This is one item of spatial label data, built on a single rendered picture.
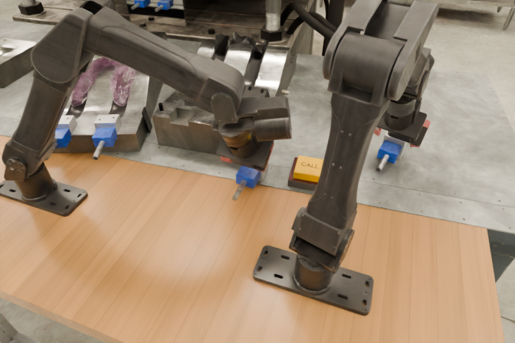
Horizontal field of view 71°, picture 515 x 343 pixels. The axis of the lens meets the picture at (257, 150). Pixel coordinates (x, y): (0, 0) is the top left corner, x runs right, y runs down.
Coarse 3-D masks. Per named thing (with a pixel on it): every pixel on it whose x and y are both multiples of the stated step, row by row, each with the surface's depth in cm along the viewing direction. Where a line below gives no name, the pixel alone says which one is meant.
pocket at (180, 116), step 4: (176, 108) 89; (180, 108) 88; (172, 112) 87; (176, 112) 89; (180, 112) 89; (184, 112) 89; (188, 112) 88; (192, 112) 88; (172, 116) 87; (176, 116) 89; (180, 116) 90; (184, 116) 90; (188, 116) 89; (172, 120) 88; (176, 120) 89; (180, 120) 89; (184, 120) 89; (180, 124) 86; (184, 124) 86; (188, 124) 88
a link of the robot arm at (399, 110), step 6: (402, 96) 68; (390, 102) 69; (396, 102) 69; (402, 102) 68; (408, 102) 68; (414, 102) 69; (390, 108) 71; (396, 108) 70; (402, 108) 69; (408, 108) 70; (414, 108) 72; (390, 114) 73; (396, 114) 72; (402, 114) 71; (408, 114) 72
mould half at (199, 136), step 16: (208, 48) 106; (240, 48) 105; (272, 48) 104; (288, 48) 105; (240, 64) 102; (272, 64) 100; (288, 64) 107; (272, 80) 98; (288, 80) 113; (176, 96) 93; (272, 96) 94; (160, 112) 87; (208, 112) 87; (160, 128) 88; (176, 128) 86; (192, 128) 85; (208, 128) 84; (160, 144) 91; (176, 144) 90; (192, 144) 88; (208, 144) 87
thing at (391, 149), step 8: (384, 136) 86; (384, 144) 85; (392, 144) 85; (400, 144) 85; (384, 152) 84; (392, 152) 83; (400, 152) 86; (384, 160) 82; (392, 160) 84; (376, 168) 81
